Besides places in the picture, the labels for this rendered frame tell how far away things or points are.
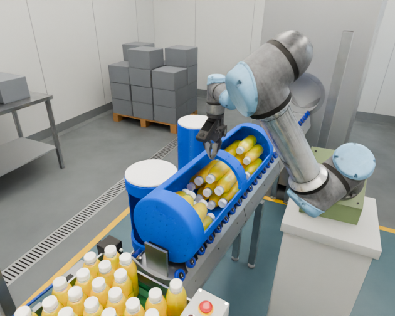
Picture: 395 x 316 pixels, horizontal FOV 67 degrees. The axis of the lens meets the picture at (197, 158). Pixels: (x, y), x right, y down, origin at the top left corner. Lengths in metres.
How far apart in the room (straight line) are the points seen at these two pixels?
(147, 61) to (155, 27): 2.34
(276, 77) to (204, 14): 5.64
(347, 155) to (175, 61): 4.04
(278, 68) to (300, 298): 0.96
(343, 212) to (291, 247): 0.23
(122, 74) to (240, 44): 2.40
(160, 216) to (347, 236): 0.65
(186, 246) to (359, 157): 0.63
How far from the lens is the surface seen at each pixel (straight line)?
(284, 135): 0.79
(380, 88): 5.98
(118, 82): 4.99
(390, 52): 5.88
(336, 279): 1.28
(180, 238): 1.10
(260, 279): 2.46
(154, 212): 1.11
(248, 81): 0.69
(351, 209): 1.19
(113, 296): 0.99
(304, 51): 0.75
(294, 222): 1.15
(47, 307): 1.02
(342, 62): 2.13
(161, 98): 4.60
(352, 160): 0.98
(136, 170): 1.63
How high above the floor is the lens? 1.85
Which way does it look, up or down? 28 degrees down
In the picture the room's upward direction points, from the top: 1 degrees clockwise
